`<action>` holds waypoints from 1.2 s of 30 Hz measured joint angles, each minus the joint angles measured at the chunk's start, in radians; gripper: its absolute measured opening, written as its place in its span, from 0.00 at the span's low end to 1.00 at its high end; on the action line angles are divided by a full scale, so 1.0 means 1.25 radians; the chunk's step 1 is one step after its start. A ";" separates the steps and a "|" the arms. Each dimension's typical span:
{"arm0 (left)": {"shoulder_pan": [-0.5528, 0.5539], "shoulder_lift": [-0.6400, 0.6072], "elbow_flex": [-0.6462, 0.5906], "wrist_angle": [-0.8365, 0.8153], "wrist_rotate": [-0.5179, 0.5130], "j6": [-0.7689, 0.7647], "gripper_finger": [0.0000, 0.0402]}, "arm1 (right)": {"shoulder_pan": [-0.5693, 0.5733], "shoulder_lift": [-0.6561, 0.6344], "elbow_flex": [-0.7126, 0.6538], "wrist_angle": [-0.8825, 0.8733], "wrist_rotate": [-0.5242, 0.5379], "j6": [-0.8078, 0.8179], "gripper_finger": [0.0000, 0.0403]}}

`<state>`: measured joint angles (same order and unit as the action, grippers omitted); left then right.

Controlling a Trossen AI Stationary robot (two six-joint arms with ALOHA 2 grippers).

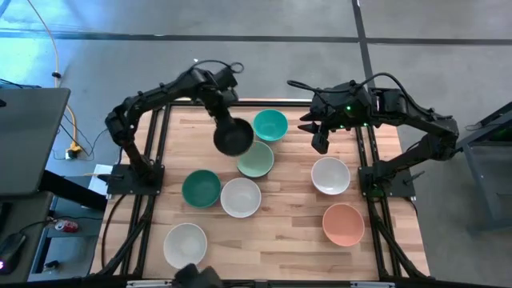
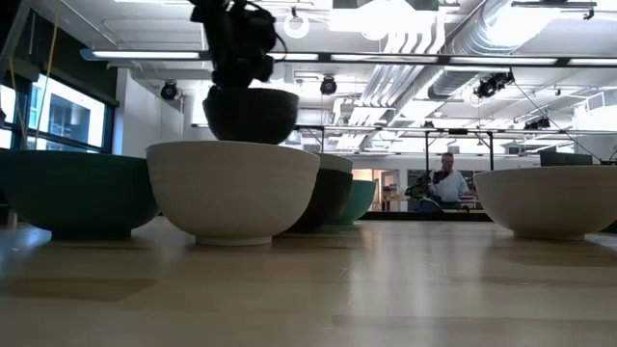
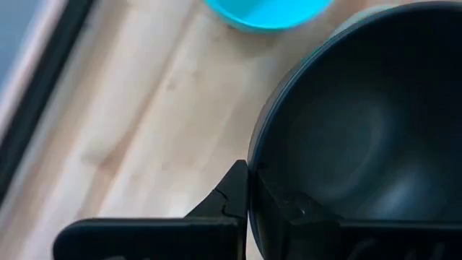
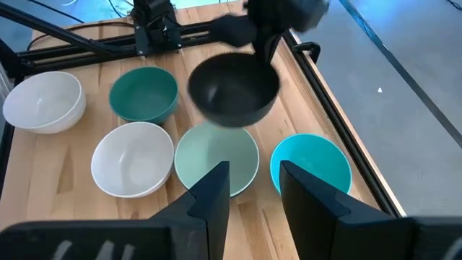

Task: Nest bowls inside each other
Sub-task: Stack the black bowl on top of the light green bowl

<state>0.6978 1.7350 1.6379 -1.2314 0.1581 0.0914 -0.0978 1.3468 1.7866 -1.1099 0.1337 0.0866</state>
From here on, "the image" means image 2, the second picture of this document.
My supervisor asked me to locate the black ceiling spotlight cluster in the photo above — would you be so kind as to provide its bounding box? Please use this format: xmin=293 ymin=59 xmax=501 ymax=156
xmin=473 ymin=70 xmax=517 ymax=99

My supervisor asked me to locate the white bowl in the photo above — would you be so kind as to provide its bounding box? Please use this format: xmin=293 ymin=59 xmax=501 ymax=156
xmin=146 ymin=140 xmax=321 ymax=248
xmin=473 ymin=165 xmax=617 ymax=241

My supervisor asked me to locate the black aluminium table frame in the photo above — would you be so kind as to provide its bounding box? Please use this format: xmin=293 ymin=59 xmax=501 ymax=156
xmin=359 ymin=210 xmax=617 ymax=235

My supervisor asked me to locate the long ceiling light bar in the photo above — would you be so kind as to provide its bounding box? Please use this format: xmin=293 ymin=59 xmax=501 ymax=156
xmin=79 ymin=47 xmax=617 ymax=69

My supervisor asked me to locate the yellow cable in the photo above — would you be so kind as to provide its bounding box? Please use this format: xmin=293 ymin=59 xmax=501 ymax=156
xmin=32 ymin=0 xmax=63 ymax=142

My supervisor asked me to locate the white ring light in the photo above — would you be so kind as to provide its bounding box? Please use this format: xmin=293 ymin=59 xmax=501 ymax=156
xmin=282 ymin=13 xmax=311 ymax=40

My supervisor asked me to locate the turquoise bowl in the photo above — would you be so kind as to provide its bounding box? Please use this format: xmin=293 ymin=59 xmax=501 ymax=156
xmin=332 ymin=179 xmax=378 ymax=227

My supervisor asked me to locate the black computer monitor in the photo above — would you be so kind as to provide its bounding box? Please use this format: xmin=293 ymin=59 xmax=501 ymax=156
xmin=539 ymin=150 xmax=595 ymax=169

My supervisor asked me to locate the silver air duct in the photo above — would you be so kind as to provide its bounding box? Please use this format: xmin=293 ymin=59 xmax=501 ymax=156
xmin=427 ymin=0 xmax=556 ymax=101

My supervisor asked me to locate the black bowl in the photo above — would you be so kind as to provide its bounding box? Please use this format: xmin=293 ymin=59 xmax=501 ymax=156
xmin=283 ymin=167 xmax=355 ymax=234
xmin=202 ymin=86 xmax=300 ymax=146

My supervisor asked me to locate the black background rig frame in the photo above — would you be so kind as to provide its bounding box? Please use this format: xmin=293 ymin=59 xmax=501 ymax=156
xmin=417 ymin=126 xmax=498 ymax=214

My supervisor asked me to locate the dark green bowl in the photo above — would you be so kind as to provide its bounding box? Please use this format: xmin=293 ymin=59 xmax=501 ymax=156
xmin=0 ymin=148 xmax=162 ymax=239

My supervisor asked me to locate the person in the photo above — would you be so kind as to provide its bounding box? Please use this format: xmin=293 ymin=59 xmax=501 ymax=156
xmin=429 ymin=152 xmax=471 ymax=211

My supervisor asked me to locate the large window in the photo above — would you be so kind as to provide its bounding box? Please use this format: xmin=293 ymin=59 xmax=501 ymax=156
xmin=0 ymin=71 xmax=118 ymax=154

